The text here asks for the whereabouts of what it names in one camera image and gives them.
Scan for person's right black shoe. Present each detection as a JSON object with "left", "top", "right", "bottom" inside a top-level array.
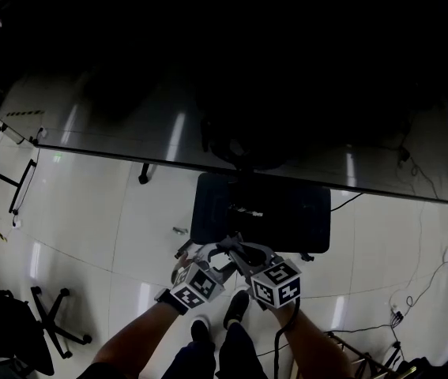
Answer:
[{"left": 222, "top": 289, "right": 251, "bottom": 330}]

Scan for black metal frame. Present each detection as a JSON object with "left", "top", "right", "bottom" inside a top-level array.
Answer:
[{"left": 0, "top": 127, "right": 38, "bottom": 216}]

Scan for person's dark trousers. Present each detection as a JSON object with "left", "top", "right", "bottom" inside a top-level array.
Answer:
[{"left": 160, "top": 321, "right": 269, "bottom": 379}]

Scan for person's right forearm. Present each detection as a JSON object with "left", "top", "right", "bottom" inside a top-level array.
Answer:
[{"left": 273, "top": 300, "right": 356, "bottom": 379}]

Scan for person's left black shoe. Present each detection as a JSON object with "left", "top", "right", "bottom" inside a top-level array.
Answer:
[{"left": 190, "top": 316, "right": 212, "bottom": 345}]

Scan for person's left forearm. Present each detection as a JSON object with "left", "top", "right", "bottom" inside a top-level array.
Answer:
[{"left": 88, "top": 301, "right": 181, "bottom": 379}]

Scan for person's left hand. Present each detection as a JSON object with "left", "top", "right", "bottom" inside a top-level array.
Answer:
[{"left": 171, "top": 251, "right": 190, "bottom": 282}]

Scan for black television cable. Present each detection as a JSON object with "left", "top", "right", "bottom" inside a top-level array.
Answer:
[{"left": 329, "top": 193, "right": 363, "bottom": 212}]

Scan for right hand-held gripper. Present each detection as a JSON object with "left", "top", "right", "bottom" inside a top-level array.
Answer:
[{"left": 227, "top": 242, "right": 302, "bottom": 310}]

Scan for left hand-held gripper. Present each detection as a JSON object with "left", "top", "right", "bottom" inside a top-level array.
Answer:
[{"left": 170, "top": 243, "right": 237, "bottom": 311}]

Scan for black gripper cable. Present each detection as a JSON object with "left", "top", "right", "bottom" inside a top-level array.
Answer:
[{"left": 273, "top": 295, "right": 302, "bottom": 379}]

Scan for grey knitted cloth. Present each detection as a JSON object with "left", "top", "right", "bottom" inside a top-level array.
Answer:
[{"left": 215, "top": 234, "right": 245, "bottom": 252}]

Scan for black wrist band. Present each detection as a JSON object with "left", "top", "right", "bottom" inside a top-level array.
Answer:
[{"left": 154, "top": 287, "right": 190, "bottom": 316}]

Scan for person's black shoe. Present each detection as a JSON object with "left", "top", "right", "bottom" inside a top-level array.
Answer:
[
  {"left": 190, "top": 316, "right": 212, "bottom": 345},
  {"left": 222, "top": 289, "right": 251, "bottom": 330}
]

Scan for black office chair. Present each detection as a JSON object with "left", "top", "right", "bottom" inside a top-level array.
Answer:
[{"left": 0, "top": 285, "right": 93, "bottom": 377}]

